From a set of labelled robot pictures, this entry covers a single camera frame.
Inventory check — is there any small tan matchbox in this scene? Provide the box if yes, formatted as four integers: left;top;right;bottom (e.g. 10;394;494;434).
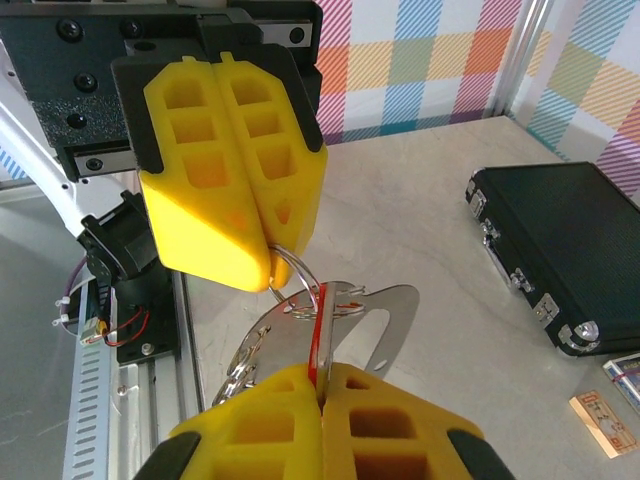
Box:
568;388;640;459

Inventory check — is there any yellow power connector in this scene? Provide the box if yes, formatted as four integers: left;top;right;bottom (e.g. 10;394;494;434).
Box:
81;319;109;347

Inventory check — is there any playing card box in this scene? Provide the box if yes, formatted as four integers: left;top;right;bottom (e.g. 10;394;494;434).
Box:
602;351;640;410

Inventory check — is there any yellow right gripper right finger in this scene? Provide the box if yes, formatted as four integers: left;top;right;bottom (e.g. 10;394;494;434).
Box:
322;363;516;480

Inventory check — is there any aluminium frame post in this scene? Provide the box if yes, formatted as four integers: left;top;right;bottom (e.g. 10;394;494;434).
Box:
492;0;551;120

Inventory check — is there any red key tag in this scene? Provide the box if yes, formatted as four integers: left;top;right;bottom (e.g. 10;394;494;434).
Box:
308;282;330;390

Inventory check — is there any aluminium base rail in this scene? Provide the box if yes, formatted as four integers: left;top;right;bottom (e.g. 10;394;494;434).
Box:
63;272;207;480

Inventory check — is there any black hard case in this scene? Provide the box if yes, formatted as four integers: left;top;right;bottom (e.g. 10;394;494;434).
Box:
464;161;640;359

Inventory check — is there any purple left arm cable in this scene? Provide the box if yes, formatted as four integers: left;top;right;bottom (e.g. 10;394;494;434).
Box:
63;243;87;301

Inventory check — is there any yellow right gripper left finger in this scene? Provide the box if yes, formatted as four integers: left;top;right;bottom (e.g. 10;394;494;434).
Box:
132;363;325;480

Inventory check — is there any silver metal keyring holder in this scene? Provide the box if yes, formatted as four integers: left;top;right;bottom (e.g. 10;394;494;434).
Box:
212;247;420;407

